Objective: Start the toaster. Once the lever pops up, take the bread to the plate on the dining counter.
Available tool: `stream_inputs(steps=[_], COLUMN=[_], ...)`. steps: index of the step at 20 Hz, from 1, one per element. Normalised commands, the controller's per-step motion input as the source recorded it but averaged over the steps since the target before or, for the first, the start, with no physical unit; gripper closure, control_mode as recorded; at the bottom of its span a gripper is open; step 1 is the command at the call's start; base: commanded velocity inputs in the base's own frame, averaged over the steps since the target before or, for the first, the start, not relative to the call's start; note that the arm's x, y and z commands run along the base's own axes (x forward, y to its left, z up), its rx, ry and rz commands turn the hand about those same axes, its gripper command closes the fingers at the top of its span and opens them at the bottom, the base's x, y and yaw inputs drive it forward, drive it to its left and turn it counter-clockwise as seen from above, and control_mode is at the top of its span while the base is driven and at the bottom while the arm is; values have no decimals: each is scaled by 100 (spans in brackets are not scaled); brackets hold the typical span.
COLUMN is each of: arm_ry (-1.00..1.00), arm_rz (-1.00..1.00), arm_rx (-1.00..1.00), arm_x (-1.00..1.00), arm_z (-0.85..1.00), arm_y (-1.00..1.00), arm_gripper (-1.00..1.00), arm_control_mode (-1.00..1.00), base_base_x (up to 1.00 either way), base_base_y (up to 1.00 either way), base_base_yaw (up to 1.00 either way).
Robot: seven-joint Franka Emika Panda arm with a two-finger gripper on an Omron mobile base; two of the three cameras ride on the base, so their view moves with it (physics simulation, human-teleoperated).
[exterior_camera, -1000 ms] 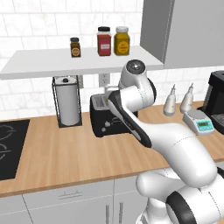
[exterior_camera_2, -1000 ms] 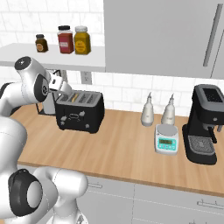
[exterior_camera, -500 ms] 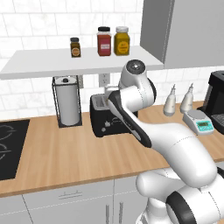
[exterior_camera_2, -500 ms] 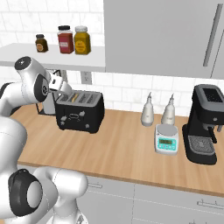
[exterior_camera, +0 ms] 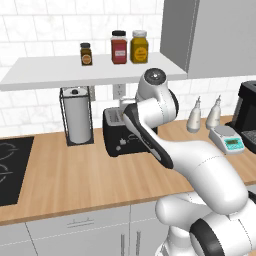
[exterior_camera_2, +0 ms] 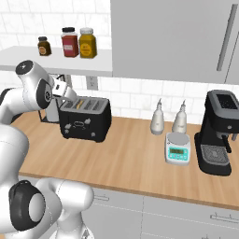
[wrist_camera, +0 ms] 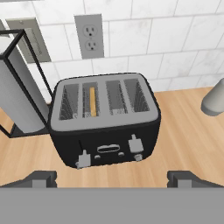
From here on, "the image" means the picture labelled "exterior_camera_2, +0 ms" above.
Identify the white wall shelf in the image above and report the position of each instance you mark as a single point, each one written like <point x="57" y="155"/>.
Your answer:
<point x="77" y="63"/>

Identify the white kitchen scale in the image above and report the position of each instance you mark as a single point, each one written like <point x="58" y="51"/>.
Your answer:
<point x="177" y="149"/>

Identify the black coffee machine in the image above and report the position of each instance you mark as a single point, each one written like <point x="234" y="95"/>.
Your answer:
<point x="217" y="124"/>

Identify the black toaster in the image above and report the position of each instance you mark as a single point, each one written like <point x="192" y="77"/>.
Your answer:
<point x="88" y="123"/>

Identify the white wall outlet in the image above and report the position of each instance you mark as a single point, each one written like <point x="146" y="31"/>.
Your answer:
<point x="92" y="83"/>

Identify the grey wall cupboard door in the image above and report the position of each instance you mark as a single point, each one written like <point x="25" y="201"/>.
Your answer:
<point x="234" y="68"/>
<point x="168" y="37"/>

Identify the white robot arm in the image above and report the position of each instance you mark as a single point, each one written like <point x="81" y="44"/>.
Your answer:
<point x="12" y="149"/>

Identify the small brown spice jar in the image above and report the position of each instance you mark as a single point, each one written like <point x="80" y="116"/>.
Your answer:
<point x="44" y="47"/>

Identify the grey black-framed stand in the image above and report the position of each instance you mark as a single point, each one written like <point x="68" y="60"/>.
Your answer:
<point x="52" y="113"/>

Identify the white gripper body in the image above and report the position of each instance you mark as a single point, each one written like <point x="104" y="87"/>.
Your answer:
<point x="70" y="94"/>

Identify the red jar with black lid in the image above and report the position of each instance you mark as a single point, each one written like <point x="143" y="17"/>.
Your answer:
<point x="70" y="43"/>

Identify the white squeeze bottle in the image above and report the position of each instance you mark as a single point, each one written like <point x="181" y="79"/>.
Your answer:
<point x="157" y="121"/>
<point x="179" y="121"/>

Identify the wide grey drawer front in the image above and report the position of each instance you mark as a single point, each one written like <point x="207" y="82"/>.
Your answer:
<point x="180" y="214"/>

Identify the yellow jar with white lid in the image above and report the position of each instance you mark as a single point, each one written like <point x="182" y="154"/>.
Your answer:
<point x="87" y="44"/>

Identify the yellow bread slice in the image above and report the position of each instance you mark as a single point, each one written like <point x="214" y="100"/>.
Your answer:
<point x="80" y="103"/>

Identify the narrow grey drawer front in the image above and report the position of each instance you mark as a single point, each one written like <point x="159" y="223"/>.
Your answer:
<point x="124" y="199"/>

